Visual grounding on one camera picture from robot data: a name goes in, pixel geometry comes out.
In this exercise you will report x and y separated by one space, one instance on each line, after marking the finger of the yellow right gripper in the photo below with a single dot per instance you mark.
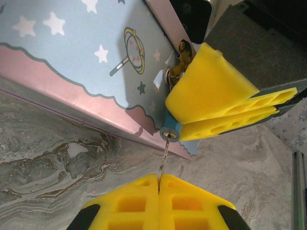
204 130
211 83

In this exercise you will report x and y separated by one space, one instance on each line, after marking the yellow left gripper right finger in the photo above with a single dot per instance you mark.
187 191

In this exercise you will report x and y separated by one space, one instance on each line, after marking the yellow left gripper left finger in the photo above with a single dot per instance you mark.
134 191

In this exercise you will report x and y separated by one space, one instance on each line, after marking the aluminium table edge rail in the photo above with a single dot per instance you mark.
299 191

